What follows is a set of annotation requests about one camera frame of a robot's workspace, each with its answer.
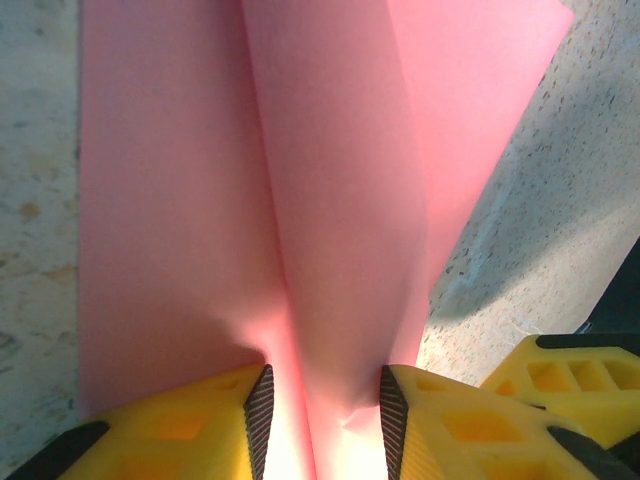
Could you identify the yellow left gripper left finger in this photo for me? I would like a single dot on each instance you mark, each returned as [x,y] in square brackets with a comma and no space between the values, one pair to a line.
[165,440]

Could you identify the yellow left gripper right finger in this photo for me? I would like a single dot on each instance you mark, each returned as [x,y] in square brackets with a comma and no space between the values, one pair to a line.
[475,445]

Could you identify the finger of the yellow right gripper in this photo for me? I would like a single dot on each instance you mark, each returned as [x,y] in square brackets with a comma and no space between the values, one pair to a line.
[600,400]

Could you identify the pink paper sheet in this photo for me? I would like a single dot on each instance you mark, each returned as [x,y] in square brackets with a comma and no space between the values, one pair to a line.
[200,200]

